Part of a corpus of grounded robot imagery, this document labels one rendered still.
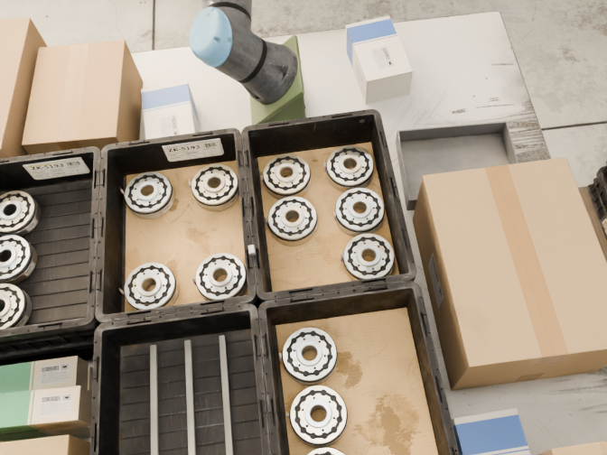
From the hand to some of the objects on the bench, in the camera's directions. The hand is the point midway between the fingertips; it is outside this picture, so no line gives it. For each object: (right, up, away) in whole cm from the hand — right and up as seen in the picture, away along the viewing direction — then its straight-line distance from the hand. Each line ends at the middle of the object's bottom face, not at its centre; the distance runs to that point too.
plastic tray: (+4, -48, +22) cm, 54 cm away
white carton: (-14, -20, +38) cm, 45 cm away
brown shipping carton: (-88, -36, +34) cm, 101 cm away
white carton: (-67, -39, +32) cm, 83 cm away
